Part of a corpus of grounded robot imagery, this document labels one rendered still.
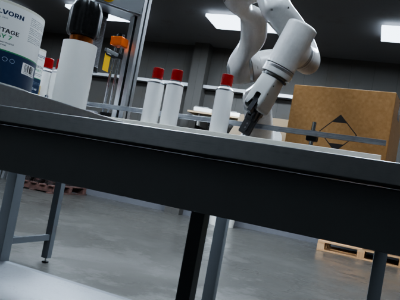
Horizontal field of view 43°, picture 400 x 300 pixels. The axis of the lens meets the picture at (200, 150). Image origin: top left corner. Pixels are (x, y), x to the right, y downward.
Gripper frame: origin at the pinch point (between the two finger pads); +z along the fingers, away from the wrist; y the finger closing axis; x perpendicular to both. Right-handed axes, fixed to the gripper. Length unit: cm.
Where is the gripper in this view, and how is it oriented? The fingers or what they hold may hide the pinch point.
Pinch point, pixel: (246, 127)
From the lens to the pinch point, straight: 141.0
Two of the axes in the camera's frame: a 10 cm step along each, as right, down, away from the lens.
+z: -4.8, 8.7, 0.9
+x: 7.9, 4.7, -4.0
